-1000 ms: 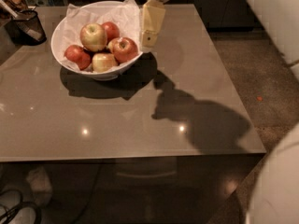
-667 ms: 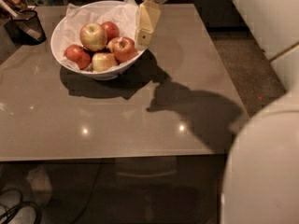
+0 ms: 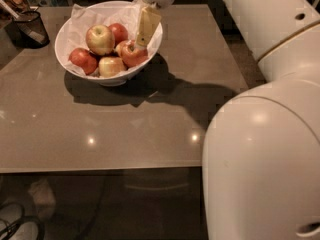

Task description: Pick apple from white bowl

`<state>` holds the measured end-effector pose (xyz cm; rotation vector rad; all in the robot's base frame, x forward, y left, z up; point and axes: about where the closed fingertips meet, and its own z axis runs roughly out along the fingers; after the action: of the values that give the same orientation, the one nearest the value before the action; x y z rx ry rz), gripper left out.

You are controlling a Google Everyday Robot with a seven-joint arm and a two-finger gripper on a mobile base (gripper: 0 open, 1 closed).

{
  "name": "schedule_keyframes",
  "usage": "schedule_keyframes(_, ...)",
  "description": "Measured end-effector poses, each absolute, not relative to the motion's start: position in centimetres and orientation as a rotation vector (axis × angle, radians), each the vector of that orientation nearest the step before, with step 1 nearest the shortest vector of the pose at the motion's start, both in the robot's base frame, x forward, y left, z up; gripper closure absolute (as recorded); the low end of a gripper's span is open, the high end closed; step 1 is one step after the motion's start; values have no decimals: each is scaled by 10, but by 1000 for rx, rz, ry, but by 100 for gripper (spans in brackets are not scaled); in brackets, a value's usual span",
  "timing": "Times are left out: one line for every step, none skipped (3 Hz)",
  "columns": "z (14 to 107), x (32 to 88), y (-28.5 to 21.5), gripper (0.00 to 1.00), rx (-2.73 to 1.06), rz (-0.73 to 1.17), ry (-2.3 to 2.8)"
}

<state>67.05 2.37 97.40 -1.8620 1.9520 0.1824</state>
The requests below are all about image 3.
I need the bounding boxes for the yellow-red apple on top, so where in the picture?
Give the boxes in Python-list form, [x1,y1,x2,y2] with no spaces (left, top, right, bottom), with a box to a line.
[85,24,115,56]

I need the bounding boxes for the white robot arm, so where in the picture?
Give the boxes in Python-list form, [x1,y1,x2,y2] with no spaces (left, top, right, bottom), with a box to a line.
[202,0,320,240]

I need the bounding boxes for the yellow apple at front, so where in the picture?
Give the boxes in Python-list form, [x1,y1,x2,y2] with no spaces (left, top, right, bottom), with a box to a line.
[98,57,127,78]

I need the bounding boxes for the black mesh pen cup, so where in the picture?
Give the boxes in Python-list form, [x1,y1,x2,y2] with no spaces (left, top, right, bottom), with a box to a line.
[2,11,50,49]

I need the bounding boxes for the red apple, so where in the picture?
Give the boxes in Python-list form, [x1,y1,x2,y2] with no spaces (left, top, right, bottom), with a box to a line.
[115,40,148,68]
[69,48,98,75]
[109,23,128,45]

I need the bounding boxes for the white paper liner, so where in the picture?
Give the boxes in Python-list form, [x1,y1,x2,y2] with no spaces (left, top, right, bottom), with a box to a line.
[62,0,164,78]

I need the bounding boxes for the white bowl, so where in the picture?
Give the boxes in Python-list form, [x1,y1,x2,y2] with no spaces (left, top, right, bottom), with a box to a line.
[54,0,164,87]

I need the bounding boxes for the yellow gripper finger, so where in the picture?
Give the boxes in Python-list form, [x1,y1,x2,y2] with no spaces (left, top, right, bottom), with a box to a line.
[135,6,162,49]

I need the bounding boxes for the black cables on floor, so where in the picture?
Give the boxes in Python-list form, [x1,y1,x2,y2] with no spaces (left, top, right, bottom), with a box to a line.
[0,201,46,240]

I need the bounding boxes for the white robot base below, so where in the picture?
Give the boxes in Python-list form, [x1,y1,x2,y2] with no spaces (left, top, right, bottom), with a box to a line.
[0,178,56,240]

